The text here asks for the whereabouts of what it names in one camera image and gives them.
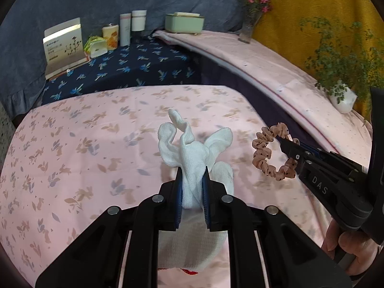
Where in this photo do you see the white jar with dark base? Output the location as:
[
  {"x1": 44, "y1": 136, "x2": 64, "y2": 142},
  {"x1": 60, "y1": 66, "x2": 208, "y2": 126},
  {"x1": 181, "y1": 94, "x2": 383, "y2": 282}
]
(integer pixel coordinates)
[{"x1": 131, "y1": 10, "x2": 147, "y2": 32}]

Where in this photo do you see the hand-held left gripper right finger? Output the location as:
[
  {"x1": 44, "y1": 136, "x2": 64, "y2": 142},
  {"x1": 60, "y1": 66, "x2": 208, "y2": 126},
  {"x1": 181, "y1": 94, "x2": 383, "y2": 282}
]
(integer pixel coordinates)
[{"x1": 202, "y1": 168, "x2": 351, "y2": 288}]

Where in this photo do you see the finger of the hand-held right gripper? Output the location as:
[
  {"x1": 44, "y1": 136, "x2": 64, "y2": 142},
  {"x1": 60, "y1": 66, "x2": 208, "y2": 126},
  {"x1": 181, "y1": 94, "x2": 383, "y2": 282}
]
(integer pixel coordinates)
[
  {"x1": 280, "y1": 139, "x2": 314, "y2": 177},
  {"x1": 300, "y1": 144, "x2": 333, "y2": 160}
]

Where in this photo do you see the green plant in white pot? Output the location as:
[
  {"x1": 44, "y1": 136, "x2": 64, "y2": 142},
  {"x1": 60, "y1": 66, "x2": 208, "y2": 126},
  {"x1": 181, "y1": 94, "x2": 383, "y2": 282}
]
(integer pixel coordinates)
[{"x1": 300, "y1": 16, "x2": 384, "y2": 114}]

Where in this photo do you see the white towel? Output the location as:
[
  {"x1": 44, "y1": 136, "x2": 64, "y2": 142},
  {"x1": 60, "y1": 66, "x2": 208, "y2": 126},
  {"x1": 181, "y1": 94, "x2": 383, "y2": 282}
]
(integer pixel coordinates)
[{"x1": 156, "y1": 109, "x2": 235, "y2": 272}]

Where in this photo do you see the green tissue box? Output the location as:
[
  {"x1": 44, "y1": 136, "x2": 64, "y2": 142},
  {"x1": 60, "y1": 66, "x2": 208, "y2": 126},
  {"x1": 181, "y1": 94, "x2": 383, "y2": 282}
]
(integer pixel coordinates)
[{"x1": 164, "y1": 12, "x2": 206, "y2": 34}]

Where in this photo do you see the yellow backdrop cloth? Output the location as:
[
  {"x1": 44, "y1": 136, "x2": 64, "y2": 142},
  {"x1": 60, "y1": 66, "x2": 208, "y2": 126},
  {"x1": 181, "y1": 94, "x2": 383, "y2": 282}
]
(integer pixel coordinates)
[{"x1": 252, "y1": 0, "x2": 384, "y2": 117}]

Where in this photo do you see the white open card box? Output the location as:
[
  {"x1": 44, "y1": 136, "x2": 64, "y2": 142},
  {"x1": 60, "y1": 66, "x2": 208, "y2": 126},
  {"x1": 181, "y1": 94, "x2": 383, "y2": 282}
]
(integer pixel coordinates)
[{"x1": 43, "y1": 17, "x2": 85, "y2": 80}]

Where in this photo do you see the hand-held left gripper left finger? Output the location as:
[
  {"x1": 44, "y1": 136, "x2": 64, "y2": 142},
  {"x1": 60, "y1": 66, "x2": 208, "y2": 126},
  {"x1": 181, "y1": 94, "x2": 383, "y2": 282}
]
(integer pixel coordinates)
[{"x1": 35, "y1": 166, "x2": 183, "y2": 288}]

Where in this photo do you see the orange printed can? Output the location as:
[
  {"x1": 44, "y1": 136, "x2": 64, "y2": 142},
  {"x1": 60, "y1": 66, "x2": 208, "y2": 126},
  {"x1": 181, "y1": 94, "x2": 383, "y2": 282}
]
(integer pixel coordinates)
[{"x1": 102, "y1": 24, "x2": 119, "y2": 50}]

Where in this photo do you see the pink dotted scrunchie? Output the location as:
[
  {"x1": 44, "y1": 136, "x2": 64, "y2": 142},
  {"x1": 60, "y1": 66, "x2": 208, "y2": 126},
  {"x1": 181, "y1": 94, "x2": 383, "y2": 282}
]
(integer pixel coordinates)
[{"x1": 251, "y1": 122, "x2": 300, "y2": 182}]

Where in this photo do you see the blue-grey backdrop cloth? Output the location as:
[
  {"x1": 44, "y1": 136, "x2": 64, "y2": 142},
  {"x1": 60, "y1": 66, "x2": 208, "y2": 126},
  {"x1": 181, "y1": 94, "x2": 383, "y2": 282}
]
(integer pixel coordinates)
[{"x1": 0, "y1": 0, "x2": 275, "y2": 117}]

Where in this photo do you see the tall white bottle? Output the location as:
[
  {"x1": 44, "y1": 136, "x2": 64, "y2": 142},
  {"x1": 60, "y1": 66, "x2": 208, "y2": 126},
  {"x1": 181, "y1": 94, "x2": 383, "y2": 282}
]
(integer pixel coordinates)
[{"x1": 119, "y1": 13, "x2": 132, "y2": 46}]

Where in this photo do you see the small white green pack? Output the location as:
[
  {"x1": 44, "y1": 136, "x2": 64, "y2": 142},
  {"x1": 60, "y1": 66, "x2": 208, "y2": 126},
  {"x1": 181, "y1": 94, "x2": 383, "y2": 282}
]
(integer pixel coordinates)
[{"x1": 83, "y1": 35, "x2": 108, "y2": 59}]

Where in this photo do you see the glass vase with pink flowers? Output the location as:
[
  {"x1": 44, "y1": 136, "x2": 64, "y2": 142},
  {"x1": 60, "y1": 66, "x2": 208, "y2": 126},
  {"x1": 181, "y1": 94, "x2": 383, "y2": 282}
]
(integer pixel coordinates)
[{"x1": 237, "y1": 0, "x2": 270, "y2": 43}]

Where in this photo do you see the pink floral blanket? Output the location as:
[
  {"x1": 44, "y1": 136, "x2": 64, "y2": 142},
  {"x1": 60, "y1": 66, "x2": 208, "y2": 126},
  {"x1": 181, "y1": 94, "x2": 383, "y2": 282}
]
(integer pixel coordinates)
[{"x1": 0, "y1": 84, "x2": 372, "y2": 288}]

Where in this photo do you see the person's right hand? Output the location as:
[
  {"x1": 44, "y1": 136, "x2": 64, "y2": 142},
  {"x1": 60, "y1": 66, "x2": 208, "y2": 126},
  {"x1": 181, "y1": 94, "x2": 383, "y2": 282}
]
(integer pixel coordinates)
[{"x1": 320, "y1": 220, "x2": 381, "y2": 277}]

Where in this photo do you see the navy floral cloth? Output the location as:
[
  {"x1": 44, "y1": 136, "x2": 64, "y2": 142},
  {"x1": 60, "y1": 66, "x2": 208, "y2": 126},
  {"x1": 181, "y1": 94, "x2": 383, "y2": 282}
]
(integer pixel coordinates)
[{"x1": 40, "y1": 37, "x2": 198, "y2": 105}]

